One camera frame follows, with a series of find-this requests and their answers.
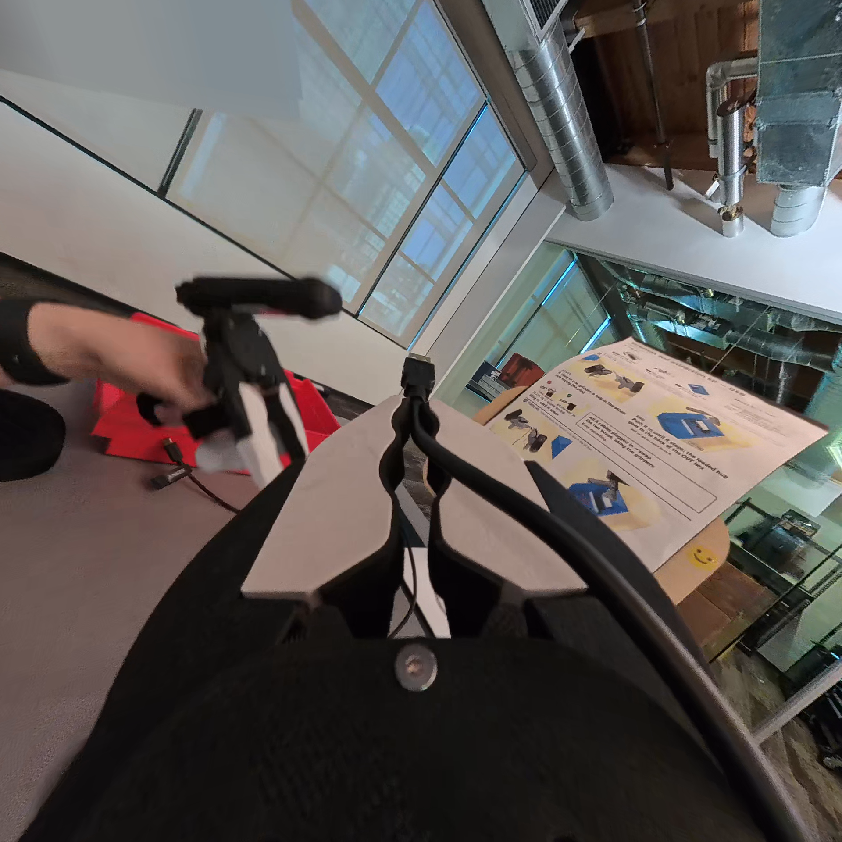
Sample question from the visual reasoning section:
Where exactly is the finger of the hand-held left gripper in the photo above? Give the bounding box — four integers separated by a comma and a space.
237, 383, 292, 489
268, 378, 310, 463

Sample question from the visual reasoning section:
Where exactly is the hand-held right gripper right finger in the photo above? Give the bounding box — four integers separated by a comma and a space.
424, 398, 589, 639

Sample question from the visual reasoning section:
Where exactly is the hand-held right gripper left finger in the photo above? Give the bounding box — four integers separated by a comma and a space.
241, 395, 405, 639

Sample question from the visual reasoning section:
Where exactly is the thin black cable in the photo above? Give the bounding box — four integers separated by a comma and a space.
187, 475, 241, 513

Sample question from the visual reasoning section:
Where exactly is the red plastic box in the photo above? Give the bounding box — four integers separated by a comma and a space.
91, 312, 342, 475

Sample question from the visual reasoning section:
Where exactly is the thick black usb cable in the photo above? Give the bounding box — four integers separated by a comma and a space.
400, 353, 800, 842

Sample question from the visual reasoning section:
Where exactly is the person's left forearm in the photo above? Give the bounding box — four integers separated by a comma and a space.
0, 299, 67, 388

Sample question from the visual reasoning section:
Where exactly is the person's left hand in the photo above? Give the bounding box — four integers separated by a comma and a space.
28, 303, 213, 414

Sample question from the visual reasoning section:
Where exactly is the dark red case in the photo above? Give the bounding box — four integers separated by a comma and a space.
496, 352, 547, 397

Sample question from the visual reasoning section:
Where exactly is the printed instruction sheet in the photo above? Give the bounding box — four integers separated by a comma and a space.
490, 337, 830, 573

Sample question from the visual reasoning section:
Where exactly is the large grid window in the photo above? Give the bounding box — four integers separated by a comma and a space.
161, 0, 527, 350

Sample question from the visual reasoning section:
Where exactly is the silver insulated pipe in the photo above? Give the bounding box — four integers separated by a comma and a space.
705, 58, 759, 238

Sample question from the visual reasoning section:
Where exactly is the spiral round metal duct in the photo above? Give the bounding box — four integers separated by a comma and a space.
507, 0, 614, 221

